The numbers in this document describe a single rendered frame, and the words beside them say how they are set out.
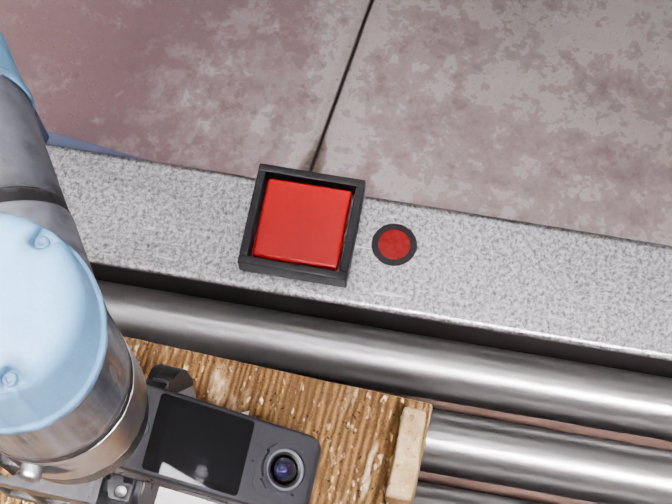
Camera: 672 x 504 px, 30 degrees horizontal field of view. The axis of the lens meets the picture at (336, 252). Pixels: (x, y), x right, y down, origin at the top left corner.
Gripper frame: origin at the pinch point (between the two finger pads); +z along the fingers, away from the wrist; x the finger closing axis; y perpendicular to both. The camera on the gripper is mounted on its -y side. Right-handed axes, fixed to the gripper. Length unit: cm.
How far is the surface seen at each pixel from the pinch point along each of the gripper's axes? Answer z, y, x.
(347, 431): 0.9, -9.9, -6.4
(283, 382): 0.9, -5.1, -8.7
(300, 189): 1.6, -2.9, -22.7
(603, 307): 3.1, -25.0, -19.2
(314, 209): 1.6, -4.2, -21.4
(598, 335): 3.1, -25.0, -17.1
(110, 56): 95, 45, -79
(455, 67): 95, -8, -88
